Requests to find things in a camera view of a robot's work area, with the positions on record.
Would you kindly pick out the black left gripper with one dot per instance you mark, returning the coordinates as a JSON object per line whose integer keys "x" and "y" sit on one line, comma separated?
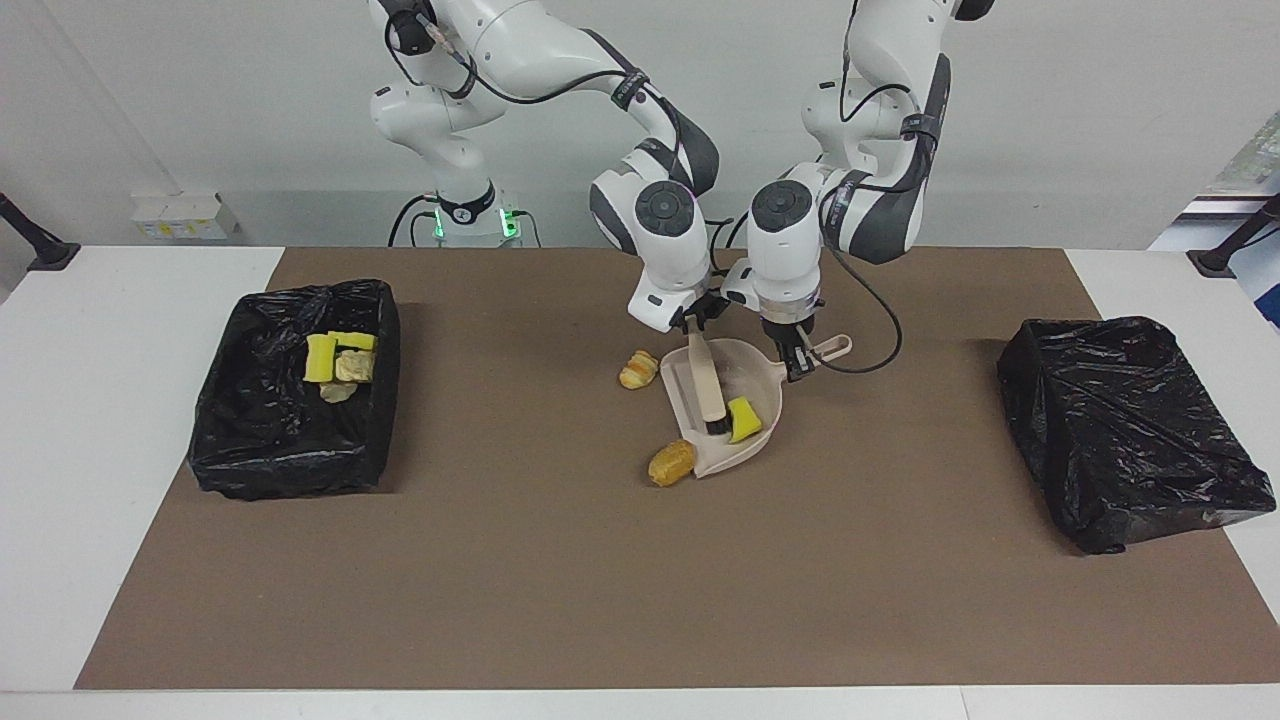
{"x": 790, "y": 328}

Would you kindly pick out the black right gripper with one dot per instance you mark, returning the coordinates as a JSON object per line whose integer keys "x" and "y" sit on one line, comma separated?
{"x": 700, "y": 312}

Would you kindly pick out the beige plastic dustpan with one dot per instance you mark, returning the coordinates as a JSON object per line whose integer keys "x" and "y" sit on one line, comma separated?
{"x": 755, "y": 375}

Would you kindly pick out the beige brush black bristles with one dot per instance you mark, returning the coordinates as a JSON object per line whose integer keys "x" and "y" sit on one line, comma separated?
{"x": 708, "y": 385}

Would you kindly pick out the small golden croissant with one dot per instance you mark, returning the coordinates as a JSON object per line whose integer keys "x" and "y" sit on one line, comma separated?
{"x": 638, "y": 371}

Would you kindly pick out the curved yellow sponge piece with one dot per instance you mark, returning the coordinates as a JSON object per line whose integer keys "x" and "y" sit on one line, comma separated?
{"x": 744, "y": 420}

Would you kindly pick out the oblong golden bread roll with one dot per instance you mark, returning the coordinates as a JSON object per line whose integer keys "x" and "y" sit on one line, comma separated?
{"x": 672, "y": 463}

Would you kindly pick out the pale flaky croissant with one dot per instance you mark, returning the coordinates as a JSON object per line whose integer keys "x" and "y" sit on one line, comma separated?
{"x": 355, "y": 366}

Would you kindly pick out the chunky yellow sponge piece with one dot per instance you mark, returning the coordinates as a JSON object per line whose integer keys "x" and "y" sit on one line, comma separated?
{"x": 352, "y": 340}

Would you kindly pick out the striped golden croissant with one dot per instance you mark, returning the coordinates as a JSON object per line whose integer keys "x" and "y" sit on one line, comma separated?
{"x": 338, "y": 393}

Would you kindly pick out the green and yellow sponge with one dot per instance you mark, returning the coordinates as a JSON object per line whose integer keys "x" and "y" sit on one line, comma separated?
{"x": 320, "y": 358}

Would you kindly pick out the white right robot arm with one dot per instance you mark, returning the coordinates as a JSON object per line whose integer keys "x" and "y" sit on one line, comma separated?
{"x": 665, "y": 260}

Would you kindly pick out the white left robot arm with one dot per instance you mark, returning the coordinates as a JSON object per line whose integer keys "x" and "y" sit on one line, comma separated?
{"x": 785, "y": 260}

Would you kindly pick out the black bag lined bin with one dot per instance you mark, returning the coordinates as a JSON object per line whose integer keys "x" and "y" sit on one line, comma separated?
{"x": 1130, "y": 430}
{"x": 270, "y": 440}

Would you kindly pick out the brown table mat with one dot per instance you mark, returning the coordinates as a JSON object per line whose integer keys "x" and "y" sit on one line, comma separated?
{"x": 620, "y": 600}

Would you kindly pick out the white blue furniture piece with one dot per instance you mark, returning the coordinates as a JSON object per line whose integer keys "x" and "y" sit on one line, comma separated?
{"x": 1262, "y": 290}

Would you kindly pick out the white box with labels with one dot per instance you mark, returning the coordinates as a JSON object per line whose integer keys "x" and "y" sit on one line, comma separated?
{"x": 180, "y": 215}

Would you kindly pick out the black camera stand foot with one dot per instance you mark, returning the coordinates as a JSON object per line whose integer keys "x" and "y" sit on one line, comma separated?
{"x": 40, "y": 250}
{"x": 1225, "y": 258}

